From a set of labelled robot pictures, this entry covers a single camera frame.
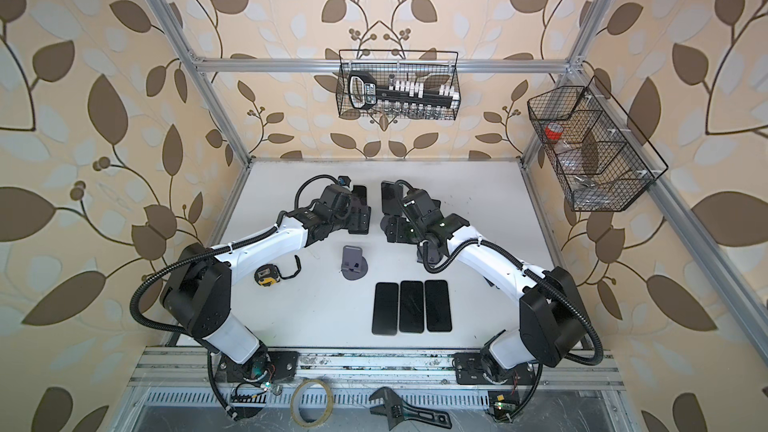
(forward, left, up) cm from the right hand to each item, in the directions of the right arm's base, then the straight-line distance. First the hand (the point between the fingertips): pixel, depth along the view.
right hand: (397, 233), depth 84 cm
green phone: (+25, +2, -15) cm, 29 cm away
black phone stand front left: (-5, +13, -9) cm, 17 cm away
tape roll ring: (-37, +25, -10) cm, 45 cm away
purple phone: (-16, +4, -16) cm, 23 cm away
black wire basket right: (+7, -51, +21) cm, 55 cm away
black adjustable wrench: (-40, +1, -13) cm, 42 cm away
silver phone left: (+14, +11, +2) cm, 18 cm away
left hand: (+9, +11, 0) cm, 14 cm away
